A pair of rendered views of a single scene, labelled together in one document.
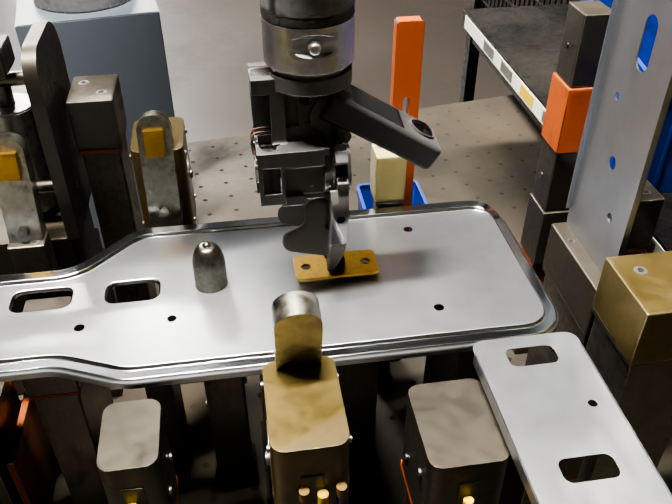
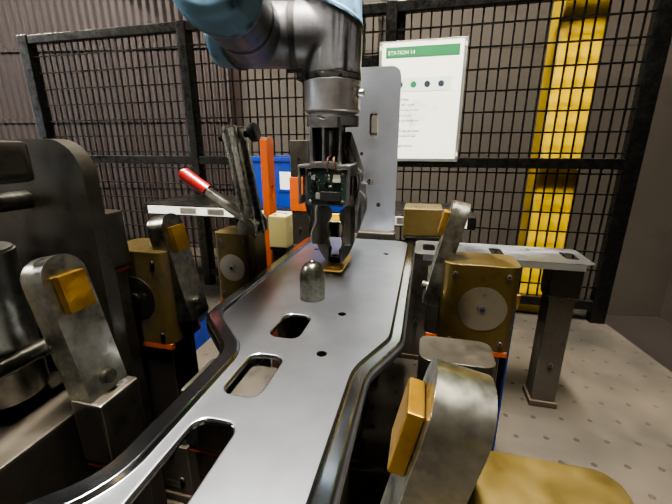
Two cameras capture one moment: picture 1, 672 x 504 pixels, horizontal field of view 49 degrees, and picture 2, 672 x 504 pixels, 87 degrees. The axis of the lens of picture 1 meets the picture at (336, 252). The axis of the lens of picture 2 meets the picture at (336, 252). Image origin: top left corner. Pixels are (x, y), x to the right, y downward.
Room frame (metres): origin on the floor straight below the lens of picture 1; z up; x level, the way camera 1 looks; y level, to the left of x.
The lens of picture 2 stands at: (0.37, 0.50, 1.18)
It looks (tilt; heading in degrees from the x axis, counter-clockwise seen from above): 16 degrees down; 292
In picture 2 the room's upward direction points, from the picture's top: straight up
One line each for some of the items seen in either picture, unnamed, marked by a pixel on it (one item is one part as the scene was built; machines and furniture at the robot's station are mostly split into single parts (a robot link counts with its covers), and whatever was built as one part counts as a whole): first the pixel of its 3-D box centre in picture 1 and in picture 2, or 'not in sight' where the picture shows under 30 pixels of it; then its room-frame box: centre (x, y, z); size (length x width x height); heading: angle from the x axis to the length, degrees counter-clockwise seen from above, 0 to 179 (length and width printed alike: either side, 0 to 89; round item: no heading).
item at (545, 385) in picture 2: not in sight; (550, 334); (0.23, -0.21, 0.84); 0.05 x 0.05 x 0.29; 9
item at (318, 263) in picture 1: (335, 261); (335, 259); (0.58, 0.00, 1.01); 0.08 x 0.04 x 0.01; 99
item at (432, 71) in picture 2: not in sight; (419, 103); (0.57, -0.56, 1.30); 0.23 x 0.02 x 0.31; 9
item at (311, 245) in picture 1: (313, 239); (345, 235); (0.56, 0.02, 1.06); 0.06 x 0.03 x 0.09; 99
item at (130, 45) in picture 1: (110, 115); not in sight; (1.12, 0.38, 0.90); 0.20 x 0.20 x 0.40; 18
